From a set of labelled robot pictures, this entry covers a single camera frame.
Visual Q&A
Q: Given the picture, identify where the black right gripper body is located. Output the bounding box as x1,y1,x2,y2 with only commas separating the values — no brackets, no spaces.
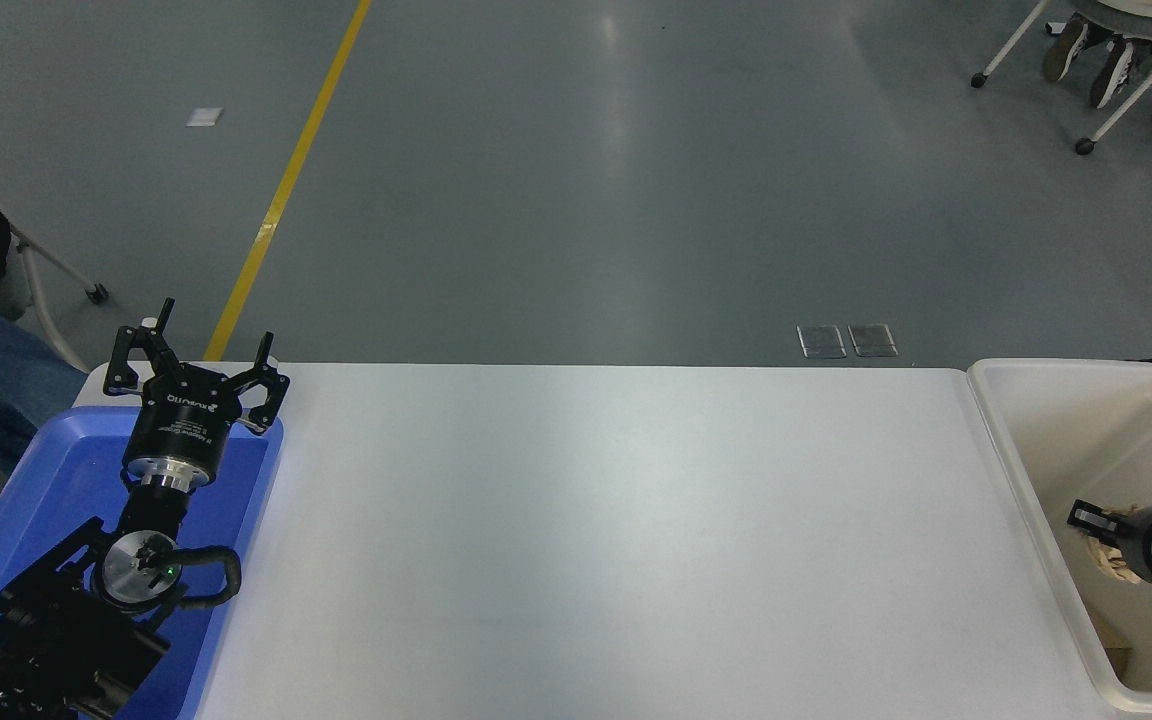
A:
1120,505,1152,590

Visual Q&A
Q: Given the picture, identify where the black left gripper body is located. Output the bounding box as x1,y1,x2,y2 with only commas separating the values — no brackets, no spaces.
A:
123,363,243,471

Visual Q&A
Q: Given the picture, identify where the tan paper ball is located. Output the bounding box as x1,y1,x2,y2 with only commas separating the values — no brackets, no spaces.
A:
1084,504,1143,587

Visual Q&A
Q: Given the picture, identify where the large pale plastic bin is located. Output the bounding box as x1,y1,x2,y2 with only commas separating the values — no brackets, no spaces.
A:
969,358,1152,717

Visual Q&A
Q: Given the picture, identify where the white wheeled chair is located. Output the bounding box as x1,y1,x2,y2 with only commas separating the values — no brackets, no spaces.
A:
0,124,110,373
971,0,1152,157

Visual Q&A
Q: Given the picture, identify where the blue plastic tray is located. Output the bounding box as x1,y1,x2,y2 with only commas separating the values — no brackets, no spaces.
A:
0,405,286,720

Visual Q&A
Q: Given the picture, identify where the metal floor outlet plate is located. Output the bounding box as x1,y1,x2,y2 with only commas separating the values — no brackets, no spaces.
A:
847,322,900,359
797,324,848,360

